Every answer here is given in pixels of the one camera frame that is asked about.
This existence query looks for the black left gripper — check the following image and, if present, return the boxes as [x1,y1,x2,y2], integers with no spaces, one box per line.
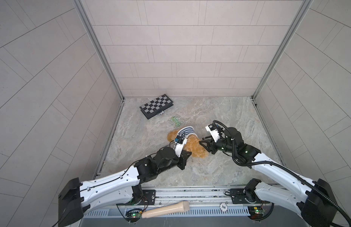
[155,150,192,175]

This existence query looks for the brown teddy bear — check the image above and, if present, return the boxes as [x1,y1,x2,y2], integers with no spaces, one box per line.
[167,130,209,158]

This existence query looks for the blue white striped sweater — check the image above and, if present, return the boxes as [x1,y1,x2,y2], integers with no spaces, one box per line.
[177,126,197,138]

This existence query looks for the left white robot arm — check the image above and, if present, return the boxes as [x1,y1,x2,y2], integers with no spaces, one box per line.
[57,147,192,227]

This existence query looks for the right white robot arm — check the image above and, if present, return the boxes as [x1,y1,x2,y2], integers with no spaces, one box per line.
[200,123,337,227]

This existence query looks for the green brick pattern plastic bag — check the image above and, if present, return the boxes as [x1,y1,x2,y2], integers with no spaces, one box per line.
[170,116,182,128]

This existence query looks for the folded black chess board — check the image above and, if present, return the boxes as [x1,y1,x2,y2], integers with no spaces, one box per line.
[140,94,173,119]

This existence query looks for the right circuit board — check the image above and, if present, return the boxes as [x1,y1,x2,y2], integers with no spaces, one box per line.
[248,206,265,220]

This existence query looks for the left green circuit board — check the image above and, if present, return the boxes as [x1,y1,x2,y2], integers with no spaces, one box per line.
[125,208,143,223]

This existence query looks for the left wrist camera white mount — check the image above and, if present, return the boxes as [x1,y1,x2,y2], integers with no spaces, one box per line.
[174,135,187,157]

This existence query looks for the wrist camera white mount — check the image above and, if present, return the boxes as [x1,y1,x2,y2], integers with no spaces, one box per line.
[174,135,187,157]
[205,124,221,142]

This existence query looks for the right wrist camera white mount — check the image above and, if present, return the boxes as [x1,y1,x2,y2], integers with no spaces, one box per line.
[205,124,221,142]

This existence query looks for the black corrugated cable conduit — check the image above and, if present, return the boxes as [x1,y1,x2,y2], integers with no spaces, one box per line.
[211,120,351,227]

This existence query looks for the aluminium mounting rail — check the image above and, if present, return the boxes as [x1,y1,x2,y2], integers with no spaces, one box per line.
[118,185,304,211]

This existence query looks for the beige wooden handle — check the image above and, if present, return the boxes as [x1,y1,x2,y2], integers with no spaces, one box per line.
[141,201,190,218]

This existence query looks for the thin black camera cable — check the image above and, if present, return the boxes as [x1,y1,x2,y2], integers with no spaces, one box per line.
[78,138,177,194]

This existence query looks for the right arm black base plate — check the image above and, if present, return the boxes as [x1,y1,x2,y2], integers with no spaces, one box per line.
[224,188,271,206]

